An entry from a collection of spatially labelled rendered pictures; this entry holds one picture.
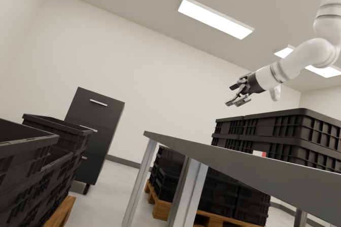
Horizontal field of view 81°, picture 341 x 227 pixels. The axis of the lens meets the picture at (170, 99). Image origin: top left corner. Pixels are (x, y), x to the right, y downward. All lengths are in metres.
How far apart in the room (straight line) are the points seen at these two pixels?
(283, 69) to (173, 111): 3.58
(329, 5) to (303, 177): 0.54
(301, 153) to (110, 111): 1.58
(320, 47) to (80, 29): 4.22
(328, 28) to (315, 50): 0.07
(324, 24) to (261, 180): 0.50
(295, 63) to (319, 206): 0.49
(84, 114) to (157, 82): 2.41
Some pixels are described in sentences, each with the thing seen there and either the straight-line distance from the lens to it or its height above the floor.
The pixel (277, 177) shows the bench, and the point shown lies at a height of 0.68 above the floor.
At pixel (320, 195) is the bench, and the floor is 0.68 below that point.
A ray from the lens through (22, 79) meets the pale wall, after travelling 4.46.
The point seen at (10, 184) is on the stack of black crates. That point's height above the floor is 0.50.
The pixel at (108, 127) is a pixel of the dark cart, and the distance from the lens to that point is 1.98.
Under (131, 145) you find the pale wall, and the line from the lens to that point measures 4.04.
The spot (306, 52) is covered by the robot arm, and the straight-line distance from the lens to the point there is 0.66.
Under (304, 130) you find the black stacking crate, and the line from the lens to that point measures 0.84.
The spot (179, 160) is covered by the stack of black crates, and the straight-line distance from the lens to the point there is 2.46.
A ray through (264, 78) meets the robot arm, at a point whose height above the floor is 0.96.
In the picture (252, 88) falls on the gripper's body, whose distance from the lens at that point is 0.73.
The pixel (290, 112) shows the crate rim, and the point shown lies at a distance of 0.87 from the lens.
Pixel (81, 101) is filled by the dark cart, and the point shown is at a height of 0.78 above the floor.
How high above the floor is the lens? 0.68
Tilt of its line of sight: 11 degrees up
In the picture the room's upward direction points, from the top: 18 degrees clockwise
